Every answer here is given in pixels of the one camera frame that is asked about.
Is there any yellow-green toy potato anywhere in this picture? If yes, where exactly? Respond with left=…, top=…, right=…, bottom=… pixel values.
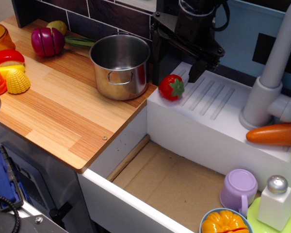
left=47, top=20, right=67, bottom=35

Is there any white salt shaker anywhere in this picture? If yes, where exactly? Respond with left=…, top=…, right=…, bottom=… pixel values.
left=257, top=175, right=291, bottom=231

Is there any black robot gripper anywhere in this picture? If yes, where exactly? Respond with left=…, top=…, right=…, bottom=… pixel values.
left=152, top=0, right=225, bottom=85

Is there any grey toy faucet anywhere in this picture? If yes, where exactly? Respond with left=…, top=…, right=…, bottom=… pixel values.
left=239, top=4, right=291, bottom=130

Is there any yellow toy corn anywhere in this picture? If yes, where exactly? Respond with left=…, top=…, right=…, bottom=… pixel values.
left=6, top=68, right=31, bottom=94

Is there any black cable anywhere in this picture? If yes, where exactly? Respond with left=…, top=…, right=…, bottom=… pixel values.
left=0, top=194, right=20, bottom=233

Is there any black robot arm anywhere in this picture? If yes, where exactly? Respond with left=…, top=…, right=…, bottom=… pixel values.
left=151, top=0, right=230, bottom=85

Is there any green toy leafy stalk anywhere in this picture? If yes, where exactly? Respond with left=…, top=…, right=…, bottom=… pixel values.
left=65, top=36, right=96, bottom=48

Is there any yellow toy pepper slice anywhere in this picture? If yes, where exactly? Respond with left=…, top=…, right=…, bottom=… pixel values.
left=0, top=65, right=25, bottom=79

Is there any yellow toy pumpkin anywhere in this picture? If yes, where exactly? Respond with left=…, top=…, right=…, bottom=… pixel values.
left=201, top=210, right=250, bottom=233

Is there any stainless steel pot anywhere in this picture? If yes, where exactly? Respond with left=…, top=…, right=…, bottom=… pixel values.
left=90, top=33, right=150, bottom=100

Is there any red toy pepper slice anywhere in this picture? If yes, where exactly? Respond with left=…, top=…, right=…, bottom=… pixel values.
left=0, top=50, right=25, bottom=67

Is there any white toy sink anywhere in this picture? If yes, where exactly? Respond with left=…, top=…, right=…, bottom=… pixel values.
left=79, top=72, right=291, bottom=233

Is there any light green plastic plate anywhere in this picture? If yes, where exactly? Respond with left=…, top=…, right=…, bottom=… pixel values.
left=247, top=198, right=291, bottom=233

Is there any red toy strawberry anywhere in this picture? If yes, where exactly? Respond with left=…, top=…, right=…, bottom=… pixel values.
left=158, top=74, right=184, bottom=101

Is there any light blue bowl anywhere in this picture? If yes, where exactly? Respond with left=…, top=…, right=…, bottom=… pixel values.
left=199, top=207, right=254, bottom=233

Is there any blue clamp tool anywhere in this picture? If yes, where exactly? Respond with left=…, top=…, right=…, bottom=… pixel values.
left=0, top=146, right=25, bottom=208

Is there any purple toy onion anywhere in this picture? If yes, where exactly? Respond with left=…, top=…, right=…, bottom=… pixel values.
left=31, top=27, right=65, bottom=58

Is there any lilac plastic mug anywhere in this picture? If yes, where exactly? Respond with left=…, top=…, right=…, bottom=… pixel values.
left=219, top=169, right=258, bottom=217

